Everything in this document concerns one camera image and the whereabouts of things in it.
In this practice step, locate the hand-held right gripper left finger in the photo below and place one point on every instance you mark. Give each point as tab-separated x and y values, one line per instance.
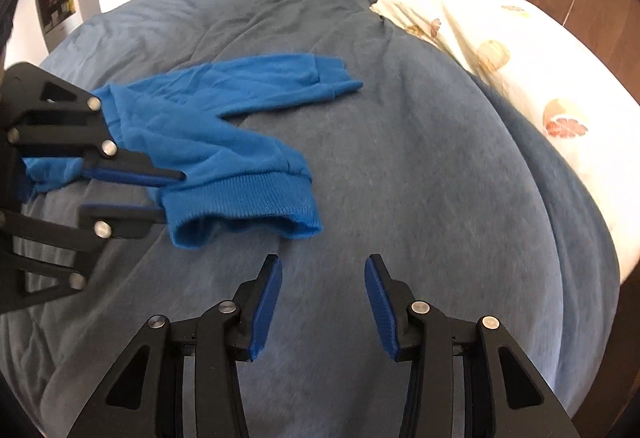
265	313

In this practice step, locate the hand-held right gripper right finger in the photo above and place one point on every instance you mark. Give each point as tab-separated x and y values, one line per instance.
380	308

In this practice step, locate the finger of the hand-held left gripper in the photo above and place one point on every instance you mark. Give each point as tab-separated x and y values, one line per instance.
135	171
125	218

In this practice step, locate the grey-blue blanket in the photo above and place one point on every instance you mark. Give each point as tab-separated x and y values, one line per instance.
400	168

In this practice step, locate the cream leaf-print pillow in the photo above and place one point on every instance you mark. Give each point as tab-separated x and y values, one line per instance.
525	58

